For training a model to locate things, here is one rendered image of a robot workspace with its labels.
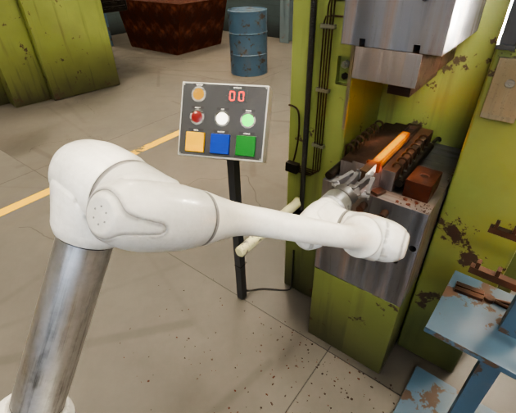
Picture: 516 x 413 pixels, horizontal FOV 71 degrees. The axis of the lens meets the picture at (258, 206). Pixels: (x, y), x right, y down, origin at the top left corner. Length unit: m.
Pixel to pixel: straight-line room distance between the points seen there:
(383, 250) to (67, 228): 0.66
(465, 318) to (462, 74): 0.89
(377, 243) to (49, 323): 0.69
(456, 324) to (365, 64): 0.83
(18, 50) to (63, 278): 5.00
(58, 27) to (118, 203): 5.16
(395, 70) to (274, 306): 1.37
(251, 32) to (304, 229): 5.13
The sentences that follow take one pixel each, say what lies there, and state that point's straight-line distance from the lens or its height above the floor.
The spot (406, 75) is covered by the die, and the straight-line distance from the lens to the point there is 1.19.
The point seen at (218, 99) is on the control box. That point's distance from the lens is 1.44.
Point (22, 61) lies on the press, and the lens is 5.64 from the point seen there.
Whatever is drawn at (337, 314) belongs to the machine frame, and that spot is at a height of 0.25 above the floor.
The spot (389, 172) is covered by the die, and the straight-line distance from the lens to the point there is 1.31.
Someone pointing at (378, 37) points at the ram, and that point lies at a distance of 1.21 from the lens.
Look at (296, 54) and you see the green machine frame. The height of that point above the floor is 1.28.
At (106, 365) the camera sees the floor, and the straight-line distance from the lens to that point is 2.03.
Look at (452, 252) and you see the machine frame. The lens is 1.57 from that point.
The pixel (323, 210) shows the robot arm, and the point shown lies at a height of 1.04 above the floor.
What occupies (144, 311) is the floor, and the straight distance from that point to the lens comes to 2.17.
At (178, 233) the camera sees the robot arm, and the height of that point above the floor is 1.27.
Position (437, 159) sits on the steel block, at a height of 0.92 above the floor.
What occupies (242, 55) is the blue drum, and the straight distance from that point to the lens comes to 5.85.
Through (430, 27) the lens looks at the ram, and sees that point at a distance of 1.16.
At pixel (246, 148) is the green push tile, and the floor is 1.00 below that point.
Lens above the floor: 1.61
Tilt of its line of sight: 35 degrees down
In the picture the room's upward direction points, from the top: 1 degrees counter-clockwise
